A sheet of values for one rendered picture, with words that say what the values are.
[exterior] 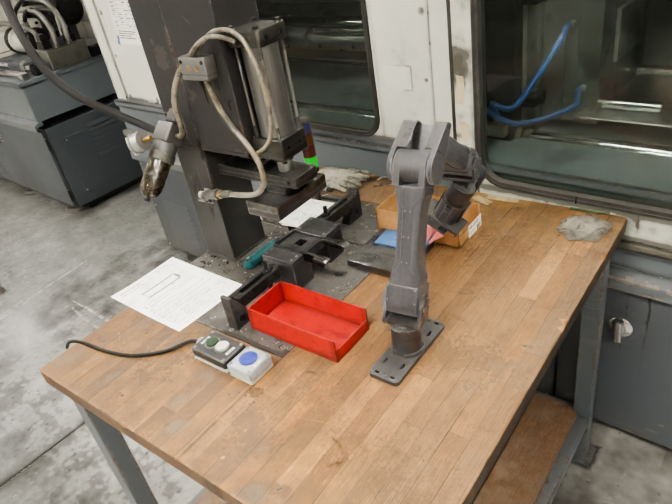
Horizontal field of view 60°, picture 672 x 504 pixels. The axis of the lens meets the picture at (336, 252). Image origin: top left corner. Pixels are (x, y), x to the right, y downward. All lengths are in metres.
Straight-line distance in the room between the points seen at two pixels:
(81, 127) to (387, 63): 2.94
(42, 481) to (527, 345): 1.96
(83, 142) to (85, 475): 2.57
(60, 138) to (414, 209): 3.55
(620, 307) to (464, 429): 0.91
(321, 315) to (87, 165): 3.34
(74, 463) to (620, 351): 2.01
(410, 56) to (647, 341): 1.08
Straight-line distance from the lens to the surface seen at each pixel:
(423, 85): 1.87
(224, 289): 1.54
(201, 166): 1.54
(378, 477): 1.05
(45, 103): 4.37
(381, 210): 1.61
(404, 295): 1.15
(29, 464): 2.75
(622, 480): 2.20
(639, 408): 2.12
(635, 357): 1.99
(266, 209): 1.36
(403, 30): 1.86
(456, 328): 1.29
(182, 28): 1.39
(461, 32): 1.70
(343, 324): 1.32
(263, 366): 1.25
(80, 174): 4.51
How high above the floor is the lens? 1.74
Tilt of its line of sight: 32 degrees down
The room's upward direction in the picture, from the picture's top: 11 degrees counter-clockwise
